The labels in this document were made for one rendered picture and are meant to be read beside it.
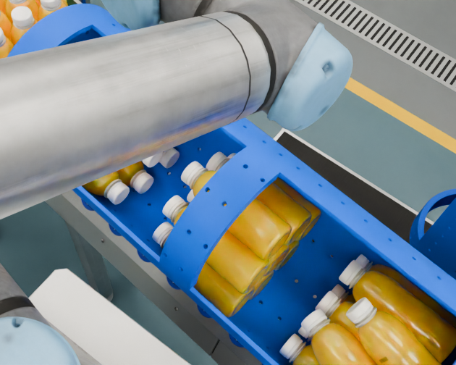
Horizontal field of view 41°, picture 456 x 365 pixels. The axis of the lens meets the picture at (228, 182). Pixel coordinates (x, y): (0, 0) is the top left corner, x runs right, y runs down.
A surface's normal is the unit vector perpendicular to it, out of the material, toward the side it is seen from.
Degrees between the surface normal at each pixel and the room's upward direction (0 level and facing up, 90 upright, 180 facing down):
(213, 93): 67
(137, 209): 27
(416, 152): 0
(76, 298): 0
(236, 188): 7
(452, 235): 90
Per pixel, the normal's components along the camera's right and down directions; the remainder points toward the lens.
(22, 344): 0.14, -0.39
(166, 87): 0.72, -0.04
